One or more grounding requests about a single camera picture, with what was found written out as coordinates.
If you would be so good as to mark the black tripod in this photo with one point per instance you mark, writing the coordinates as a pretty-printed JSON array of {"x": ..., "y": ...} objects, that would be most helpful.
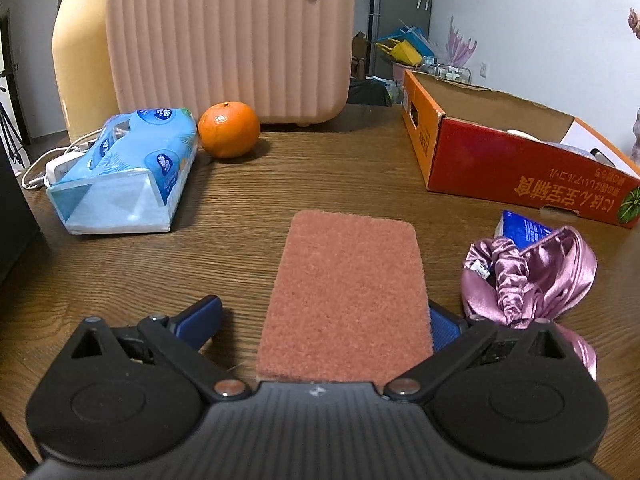
[{"x": 9, "y": 125}]

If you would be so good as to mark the light blue tissue pack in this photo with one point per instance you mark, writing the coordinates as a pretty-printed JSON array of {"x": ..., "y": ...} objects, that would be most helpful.
[{"x": 130, "y": 180}]

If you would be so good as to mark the blue handkerchief tissue pack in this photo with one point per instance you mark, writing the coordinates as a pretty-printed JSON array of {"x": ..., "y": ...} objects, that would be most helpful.
[{"x": 520, "y": 230}]

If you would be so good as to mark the brown cardboard box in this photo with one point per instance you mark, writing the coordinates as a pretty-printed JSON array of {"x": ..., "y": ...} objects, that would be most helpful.
[{"x": 359, "y": 55}]

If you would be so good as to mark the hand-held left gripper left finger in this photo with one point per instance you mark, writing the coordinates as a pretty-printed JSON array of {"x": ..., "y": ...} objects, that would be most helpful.
[{"x": 200, "y": 319}]

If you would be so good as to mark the lilac ceramic vase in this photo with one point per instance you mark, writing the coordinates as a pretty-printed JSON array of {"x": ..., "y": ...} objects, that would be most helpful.
[{"x": 636, "y": 132}]

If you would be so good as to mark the clear plastic bag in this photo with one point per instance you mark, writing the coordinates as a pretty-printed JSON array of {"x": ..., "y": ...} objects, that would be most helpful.
[{"x": 522, "y": 134}]

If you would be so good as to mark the pink bin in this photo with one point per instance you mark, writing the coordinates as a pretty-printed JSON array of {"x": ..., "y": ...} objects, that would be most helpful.
[{"x": 406, "y": 71}]

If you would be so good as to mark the pink sponge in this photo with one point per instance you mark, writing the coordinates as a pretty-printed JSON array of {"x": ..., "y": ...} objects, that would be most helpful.
[{"x": 345, "y": 290}]

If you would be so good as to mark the blue and yellow bags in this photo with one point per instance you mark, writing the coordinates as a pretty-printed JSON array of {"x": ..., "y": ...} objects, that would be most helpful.
[{"x": 405, "y": 47}]

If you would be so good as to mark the yellow thermos bottle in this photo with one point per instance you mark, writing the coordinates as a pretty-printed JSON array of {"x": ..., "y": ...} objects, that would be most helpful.
[{"x": 82, "y": 60}]

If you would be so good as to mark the purple wall decal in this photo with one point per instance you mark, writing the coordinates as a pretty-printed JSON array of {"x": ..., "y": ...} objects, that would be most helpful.
[{"x": 460, "y": 45}]

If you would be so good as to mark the orange fruit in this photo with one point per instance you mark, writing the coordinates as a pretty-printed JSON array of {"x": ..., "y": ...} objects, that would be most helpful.
[{"x": 229, "y": 130}]

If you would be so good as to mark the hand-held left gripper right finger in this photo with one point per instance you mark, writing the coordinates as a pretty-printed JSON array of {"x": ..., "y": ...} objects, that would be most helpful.
[{"x": 445, "y": 329}]

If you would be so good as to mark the white wall socket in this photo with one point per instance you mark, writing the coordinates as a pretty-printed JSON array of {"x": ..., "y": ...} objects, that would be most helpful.
[{"x": 484, "y": 70}]

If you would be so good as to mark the purple satin cap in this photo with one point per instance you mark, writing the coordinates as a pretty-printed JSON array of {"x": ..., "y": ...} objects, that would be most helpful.
[{"x": 545, "y": 280}]

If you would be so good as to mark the orange cardboard box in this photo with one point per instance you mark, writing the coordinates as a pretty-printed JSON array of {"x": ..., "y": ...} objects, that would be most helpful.
[{"x": 490, "y": 160}]

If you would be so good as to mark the black box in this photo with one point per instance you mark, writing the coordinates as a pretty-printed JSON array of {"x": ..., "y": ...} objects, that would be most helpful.
[{"x": 15, "y": 220}]

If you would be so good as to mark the metal trolley cart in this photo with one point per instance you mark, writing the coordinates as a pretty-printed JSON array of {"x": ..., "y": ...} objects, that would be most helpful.
[{"x": 450, "y": 71}]

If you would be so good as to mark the pink ribbed suitcase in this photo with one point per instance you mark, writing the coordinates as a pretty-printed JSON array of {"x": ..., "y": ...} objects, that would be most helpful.
[{"x": 230, "y": 45}]

